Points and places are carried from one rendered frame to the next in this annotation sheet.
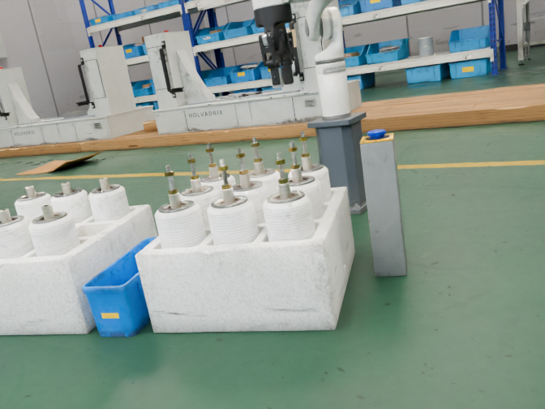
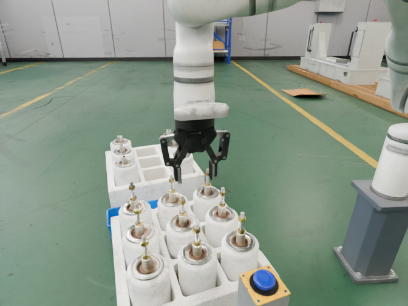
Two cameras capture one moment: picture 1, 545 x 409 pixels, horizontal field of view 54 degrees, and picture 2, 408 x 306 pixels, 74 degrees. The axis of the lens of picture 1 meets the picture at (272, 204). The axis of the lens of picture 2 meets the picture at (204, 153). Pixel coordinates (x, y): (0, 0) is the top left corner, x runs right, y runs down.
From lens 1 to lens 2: 0.99 m
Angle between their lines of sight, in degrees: 51
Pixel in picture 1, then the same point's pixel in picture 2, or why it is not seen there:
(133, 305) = not seen: hidden behind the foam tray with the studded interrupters
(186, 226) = (124, 225)
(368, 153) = (241, 290)
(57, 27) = not seen: outside the picture
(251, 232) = not seen: hidden behind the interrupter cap
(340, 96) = (392, 178)
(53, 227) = (116, 170)
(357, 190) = (366, 264)
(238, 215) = (127, 249)
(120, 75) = (378, 44)
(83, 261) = (122, 195)
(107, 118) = (352, 71)
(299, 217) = (134, 292)
